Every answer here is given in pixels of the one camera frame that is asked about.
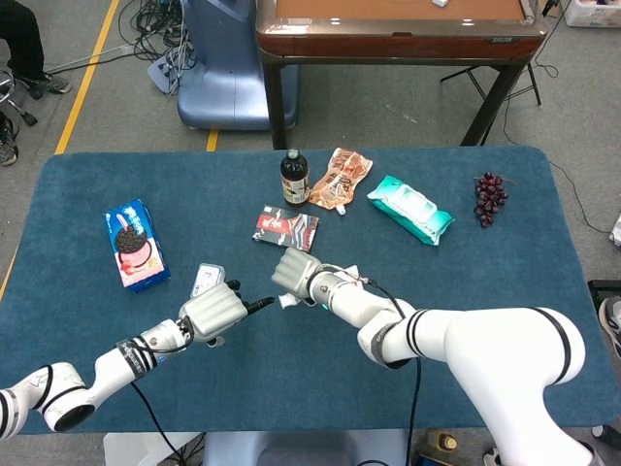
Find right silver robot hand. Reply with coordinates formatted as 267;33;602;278
270;246;324;309

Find blue table mat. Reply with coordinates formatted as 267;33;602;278
0;146;621;435

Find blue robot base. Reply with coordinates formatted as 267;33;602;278
176;0;300;133

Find person in black trousers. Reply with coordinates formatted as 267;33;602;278
0;0;74;95

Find brown mahjong table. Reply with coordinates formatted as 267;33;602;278
254;0;550;150

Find tangled floor cables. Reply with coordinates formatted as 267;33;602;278
117;0;198;94

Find green wet wipes pack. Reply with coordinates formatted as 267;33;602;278
366;174;456;248

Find black and red box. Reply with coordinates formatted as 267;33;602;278
250;204;321;255

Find dark red grape bunch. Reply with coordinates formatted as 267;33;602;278
473;170;518;229

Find white storage box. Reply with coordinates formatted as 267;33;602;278
561;0;621;28

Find small white plastic box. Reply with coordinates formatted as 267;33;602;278
191;262;227;298

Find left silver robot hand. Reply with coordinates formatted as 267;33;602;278
178;279;277;349

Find grey and white sneaker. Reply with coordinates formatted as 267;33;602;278
597;295;621;360

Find blue cookie box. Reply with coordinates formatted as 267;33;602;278
103;198;173;294

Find dark glass bottle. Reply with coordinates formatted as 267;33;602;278
279;148;311;209

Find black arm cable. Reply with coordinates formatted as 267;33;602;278
357;275;424;466
129;317;195;466

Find chrome stool base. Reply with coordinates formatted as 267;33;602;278
0;66;40;128

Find orange spout pouch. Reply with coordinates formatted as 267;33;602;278
308;147;375;216

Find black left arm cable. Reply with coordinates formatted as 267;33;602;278
129;317;195;466

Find white printed tube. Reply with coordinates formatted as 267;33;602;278
278;264;363;309

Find blue own robot base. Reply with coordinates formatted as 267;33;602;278
202;428;413;466

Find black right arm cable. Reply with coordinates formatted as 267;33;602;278
357;275;424;466

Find small bottle with gold cap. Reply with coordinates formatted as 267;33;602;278
425;428;460;453

